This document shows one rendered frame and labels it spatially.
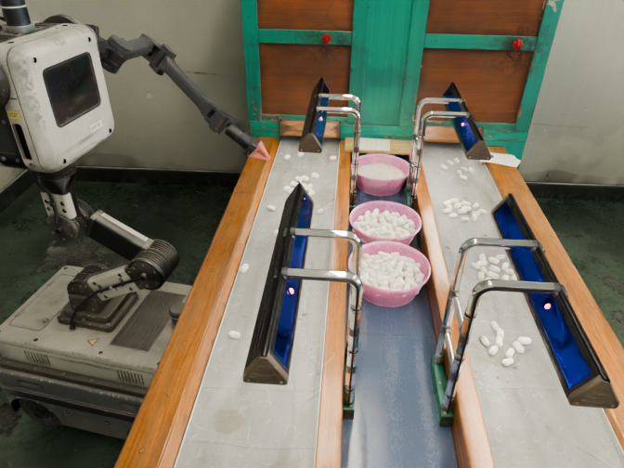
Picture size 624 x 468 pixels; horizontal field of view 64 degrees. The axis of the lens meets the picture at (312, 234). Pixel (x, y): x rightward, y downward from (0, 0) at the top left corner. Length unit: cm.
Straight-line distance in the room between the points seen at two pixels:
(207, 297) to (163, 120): 226
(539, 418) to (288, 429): 59
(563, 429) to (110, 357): 135
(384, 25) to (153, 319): 156
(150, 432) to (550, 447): 89
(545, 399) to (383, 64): 160
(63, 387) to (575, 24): 322
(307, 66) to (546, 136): 188
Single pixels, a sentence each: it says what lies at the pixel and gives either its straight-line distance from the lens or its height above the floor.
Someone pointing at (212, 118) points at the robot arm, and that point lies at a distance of 203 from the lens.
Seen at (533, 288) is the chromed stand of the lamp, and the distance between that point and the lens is 108.
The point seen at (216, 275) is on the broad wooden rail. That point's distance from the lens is 160.
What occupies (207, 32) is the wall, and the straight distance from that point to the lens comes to 336.
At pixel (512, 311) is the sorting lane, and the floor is 74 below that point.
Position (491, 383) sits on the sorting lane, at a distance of 138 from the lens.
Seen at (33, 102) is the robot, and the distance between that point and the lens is 145.
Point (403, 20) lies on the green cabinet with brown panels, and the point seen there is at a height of 132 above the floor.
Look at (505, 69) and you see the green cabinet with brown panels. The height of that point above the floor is 113.
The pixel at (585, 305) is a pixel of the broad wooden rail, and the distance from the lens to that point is 168.
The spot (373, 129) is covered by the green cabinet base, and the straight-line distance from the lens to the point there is 250.
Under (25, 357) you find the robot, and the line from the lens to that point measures 207.
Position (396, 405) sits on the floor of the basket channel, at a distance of 136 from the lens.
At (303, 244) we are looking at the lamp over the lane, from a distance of 118.
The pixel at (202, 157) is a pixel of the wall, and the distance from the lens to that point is 365.
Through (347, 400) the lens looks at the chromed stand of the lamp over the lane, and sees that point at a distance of 129.
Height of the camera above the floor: 175
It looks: 34 degrees down
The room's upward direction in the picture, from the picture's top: 1 degrees clockwise
